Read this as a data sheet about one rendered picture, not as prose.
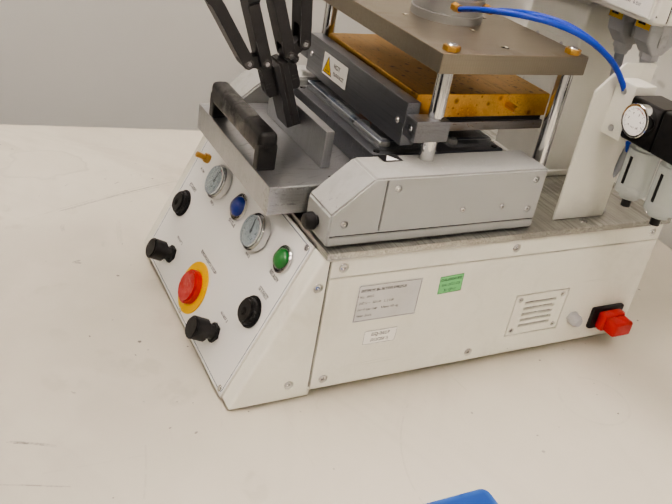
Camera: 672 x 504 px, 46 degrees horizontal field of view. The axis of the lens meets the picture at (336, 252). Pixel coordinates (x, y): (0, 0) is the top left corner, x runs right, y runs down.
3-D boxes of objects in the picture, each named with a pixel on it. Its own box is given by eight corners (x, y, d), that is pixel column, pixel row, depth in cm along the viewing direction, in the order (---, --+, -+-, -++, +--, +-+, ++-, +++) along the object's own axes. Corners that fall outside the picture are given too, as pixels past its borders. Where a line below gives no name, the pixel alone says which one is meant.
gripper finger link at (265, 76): (268, 49, 78) (240, 58, 77) (278, 95, 81) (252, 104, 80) (263, 44, 79) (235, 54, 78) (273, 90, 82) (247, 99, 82)
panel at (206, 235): (146, 249, 102) (215, 126, 98) (221, 398, 80) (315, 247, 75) (133, 245, 101) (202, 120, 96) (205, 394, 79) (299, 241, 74)
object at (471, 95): (441, 67, 102) (458, -8, 97) (549, 134, 86) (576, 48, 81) (322, 65, 94) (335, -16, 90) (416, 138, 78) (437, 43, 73)
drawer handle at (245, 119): (225, 114, 89) (228, 79, 87) (275, 170, 78) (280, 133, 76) (208, 114, 88) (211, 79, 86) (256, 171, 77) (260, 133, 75)
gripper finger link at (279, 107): (281, 65, 79) (274, 67, 79) (294, 126, 83) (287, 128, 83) (270, 55, 81) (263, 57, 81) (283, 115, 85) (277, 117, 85)
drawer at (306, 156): (409, 127, 106) (421, 71, 102) (506, 203, 89) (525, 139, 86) (196, 133, 93) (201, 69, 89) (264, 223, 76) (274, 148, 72)
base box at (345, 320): (471, 215, 128) (498, 115, 120) (636, 354, 100) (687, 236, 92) (143, 244, 104) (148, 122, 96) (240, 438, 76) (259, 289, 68)
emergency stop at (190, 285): (184, 293, 92) (201, 265, 91) (195, 312, 89) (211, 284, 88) (173, 290, 91) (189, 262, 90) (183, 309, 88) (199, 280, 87)
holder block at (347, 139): (407, 103, 102) (411, 84, 101) (497, 169, 87) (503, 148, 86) (291, 105, 95) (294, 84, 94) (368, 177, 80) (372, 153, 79)
